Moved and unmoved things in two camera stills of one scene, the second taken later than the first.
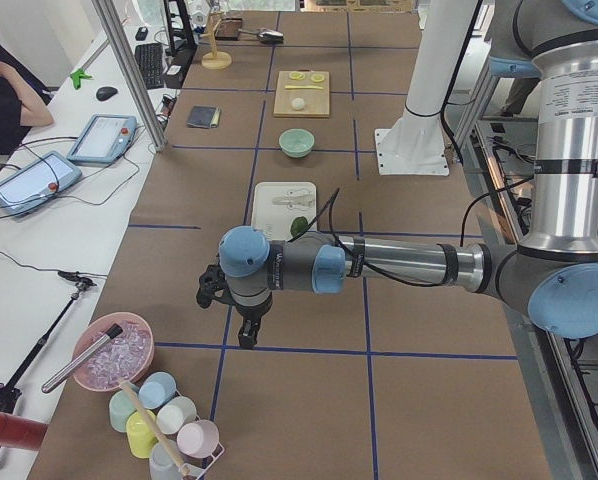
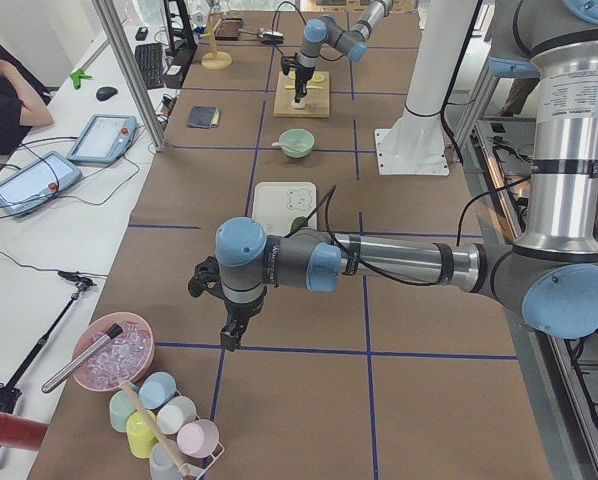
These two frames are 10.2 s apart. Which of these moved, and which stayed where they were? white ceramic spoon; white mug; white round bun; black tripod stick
Moved: white ceramic spoon
Stayed: white mug; white round bun; black tripod stick
